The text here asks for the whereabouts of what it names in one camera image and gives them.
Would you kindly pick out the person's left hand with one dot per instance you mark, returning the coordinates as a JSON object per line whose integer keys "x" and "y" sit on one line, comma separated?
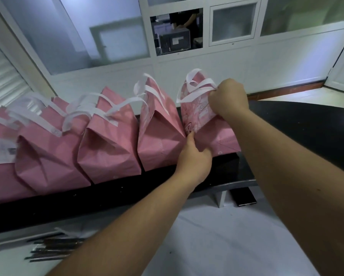
{"x": 195, "y": 166}

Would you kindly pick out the person's right hand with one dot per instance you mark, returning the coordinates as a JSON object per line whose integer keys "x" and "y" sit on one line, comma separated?
{"x": 230, "y": 100}

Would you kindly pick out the pink paper bag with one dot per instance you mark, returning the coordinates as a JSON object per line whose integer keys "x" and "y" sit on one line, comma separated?
{"x": 218, "y": 140}
{"x": 5, "y": 181}
{"x": 108, "y": 152}
{"x": 160, "y": 140}
{"x": 45, "y": 158}

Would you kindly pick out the pile of straws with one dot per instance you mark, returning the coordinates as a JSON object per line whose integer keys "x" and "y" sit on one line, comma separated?
{"x": 54, "y": 247}

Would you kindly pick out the person's left forearm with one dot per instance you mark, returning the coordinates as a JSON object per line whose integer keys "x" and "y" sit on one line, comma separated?
{"x": 126, "y": 235}

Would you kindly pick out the person's right forearm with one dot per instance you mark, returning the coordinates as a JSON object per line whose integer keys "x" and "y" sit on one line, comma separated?
{"x": 304, "y": 192}

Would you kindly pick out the black glossy counter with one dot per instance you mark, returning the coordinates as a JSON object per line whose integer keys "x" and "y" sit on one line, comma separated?
{"x": 304, "y": 126}

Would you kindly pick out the black phone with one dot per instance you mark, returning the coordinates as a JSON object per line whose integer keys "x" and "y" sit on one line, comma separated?
{"x": 243, "y": 196}

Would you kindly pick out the black monitor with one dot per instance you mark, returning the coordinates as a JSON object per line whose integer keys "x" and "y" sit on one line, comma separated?
{"x": 176, "y": 40}

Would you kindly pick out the white framed glass partition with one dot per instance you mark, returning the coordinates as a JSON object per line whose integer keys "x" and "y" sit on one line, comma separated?
{"x": 117, "y": 40}

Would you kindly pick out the white roller shutter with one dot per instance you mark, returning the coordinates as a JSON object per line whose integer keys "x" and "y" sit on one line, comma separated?
{"x": 2, "y": 83}

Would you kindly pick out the white triangular support bracket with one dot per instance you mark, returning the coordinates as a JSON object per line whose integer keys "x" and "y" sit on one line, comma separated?
{"x": 220, "y": 198}

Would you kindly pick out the cream shutter side frame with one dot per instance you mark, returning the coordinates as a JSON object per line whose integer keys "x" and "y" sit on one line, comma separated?
{"x": 22, "y": 60}

